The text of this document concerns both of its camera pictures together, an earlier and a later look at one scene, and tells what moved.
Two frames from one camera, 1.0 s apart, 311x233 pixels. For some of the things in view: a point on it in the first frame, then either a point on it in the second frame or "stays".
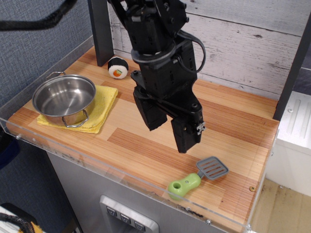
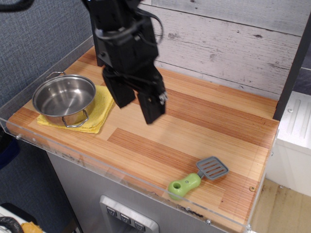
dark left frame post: (101, 25) stays
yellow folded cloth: (104, 97) stays
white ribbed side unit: (289, 165) stays
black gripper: (167, 74) → (127, 48)
